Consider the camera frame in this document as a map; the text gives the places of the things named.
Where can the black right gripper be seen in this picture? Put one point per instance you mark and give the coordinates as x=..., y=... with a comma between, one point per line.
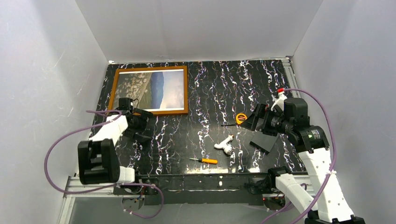
x=264, y=122

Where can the white plastic spray nozzle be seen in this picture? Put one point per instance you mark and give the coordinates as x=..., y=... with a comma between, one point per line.
x=225, y=145

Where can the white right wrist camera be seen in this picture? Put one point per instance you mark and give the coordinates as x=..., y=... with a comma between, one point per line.
x=278, y=105

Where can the aluminium side rail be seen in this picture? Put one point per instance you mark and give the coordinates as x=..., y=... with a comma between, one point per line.
x=290, y=74

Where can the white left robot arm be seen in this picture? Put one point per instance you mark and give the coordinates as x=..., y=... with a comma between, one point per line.
x=97, y=158

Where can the orange handled screwdriver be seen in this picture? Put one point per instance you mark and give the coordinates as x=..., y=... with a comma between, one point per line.
x=204, y=160

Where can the aluminium rail base frame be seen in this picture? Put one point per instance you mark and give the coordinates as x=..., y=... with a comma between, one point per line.
x=184, y=199

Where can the wooden picture frame with photo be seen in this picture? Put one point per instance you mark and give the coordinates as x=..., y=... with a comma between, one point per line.
x=162, y=90

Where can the yellow tape measure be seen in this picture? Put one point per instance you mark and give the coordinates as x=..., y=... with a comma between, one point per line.
x=240, y=118

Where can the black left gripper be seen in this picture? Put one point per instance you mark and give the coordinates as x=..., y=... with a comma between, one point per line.
x=141, y=124

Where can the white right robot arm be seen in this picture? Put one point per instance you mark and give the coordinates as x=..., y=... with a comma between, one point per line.
x=289, y=116

